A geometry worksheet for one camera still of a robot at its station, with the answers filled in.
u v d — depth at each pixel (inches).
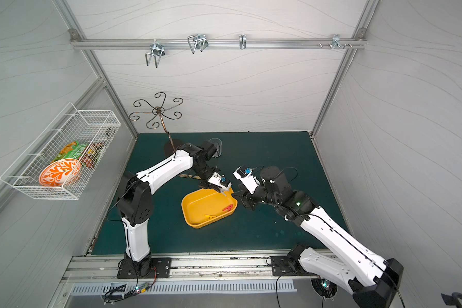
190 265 29.5
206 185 29.4
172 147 42.3
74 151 26.0
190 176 29.2
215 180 28.9
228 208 34.8
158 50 30.8
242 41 28.6
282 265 29.5
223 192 32.3
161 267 28.9
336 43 30.2
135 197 19.4
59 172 24.8
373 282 15.1
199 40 29.8
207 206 35.6
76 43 30.2
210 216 33.9
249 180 23.3
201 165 27.5
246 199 23.3
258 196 23.7
